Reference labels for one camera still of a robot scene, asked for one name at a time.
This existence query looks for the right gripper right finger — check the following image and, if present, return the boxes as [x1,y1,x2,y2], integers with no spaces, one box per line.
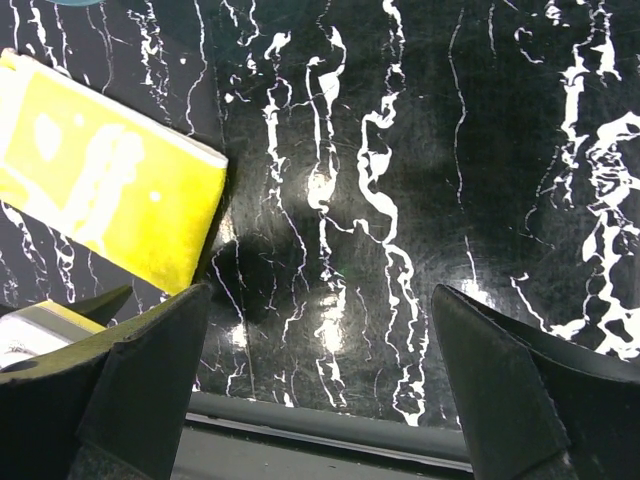
[432,284,639,479]

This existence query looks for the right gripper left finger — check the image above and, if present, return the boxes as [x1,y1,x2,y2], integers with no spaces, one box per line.
[1,284,211,479]

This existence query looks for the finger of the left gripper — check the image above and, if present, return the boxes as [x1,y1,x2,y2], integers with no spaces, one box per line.
[69,285,133,325]

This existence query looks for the yellow patterned towel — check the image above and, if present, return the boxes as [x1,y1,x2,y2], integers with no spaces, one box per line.
[1,49,228,295]

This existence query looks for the teal plastic basin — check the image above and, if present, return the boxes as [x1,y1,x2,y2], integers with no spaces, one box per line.
[50,0,103,7]

